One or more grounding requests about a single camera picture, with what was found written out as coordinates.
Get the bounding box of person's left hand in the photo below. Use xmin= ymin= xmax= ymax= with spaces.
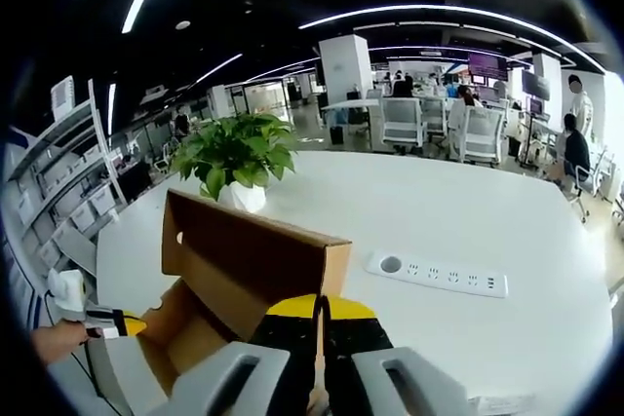
xmin=30 ymin=321 xmax=104 ymax=367

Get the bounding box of row of white office chairs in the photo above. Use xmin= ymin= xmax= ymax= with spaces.
xmin=365 ymin=89 xmax=508 ymax=167

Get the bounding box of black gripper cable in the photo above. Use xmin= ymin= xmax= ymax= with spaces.
xmin=70 ymin=340 xmax=123 ymax=412

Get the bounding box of curved ceiling light strip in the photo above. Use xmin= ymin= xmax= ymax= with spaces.
xmin=297 ymin=4 xmax=605 ymax=71

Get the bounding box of green potted plant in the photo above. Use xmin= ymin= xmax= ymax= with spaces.
xmin=170 ymin=112 xmax=298 ymax=213

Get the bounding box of white storage shelf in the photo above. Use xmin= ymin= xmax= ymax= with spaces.
xmin=4 ymin=74 xmax=128 ymax=285

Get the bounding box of brown cardboard shoe box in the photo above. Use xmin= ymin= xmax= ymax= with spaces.
xmin=131 ymin=187 xmax=353 ymax=400

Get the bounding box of white square pillar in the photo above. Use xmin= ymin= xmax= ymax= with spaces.
xmin=319 ymin=34 xmax=371 ymax=105

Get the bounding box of grey mesh office chair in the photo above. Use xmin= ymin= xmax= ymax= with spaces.
xmin=48 ymin=332 xmax=167 ymax=416

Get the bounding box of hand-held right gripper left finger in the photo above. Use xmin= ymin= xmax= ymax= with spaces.
xmin=144 ymin=292 xmax=324 ymax=416

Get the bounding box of purple wall screen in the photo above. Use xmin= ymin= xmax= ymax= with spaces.
xmin=467 ymin=53 xmax=508 ymax=81

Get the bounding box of white table power strip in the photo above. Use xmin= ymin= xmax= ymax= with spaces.
xmin=364 ymin=249 xmax=509 ymax=299

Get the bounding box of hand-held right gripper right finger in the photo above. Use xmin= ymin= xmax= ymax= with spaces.
xmin=323 ymin=294 xmax=474 ymax=416

